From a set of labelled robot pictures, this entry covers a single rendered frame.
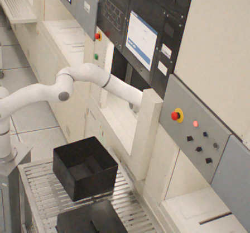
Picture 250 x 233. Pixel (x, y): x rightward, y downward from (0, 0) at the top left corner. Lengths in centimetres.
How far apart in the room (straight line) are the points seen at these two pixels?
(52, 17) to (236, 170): 280
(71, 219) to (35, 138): 182
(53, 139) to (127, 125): 130
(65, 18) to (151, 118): 227
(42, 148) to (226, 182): 229
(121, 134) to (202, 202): 67
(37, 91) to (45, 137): 165
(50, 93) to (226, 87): 94
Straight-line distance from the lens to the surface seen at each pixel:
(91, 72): 194
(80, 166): 227
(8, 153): 232
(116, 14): 215
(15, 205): 254
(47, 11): 380
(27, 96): 203
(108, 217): 192
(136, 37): 196
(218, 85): 146
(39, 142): 357
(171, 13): 168
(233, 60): 139
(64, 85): 194
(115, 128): 241
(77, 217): 191
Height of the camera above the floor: 237
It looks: 35 degrees down
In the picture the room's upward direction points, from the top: 10 degrees clockwise
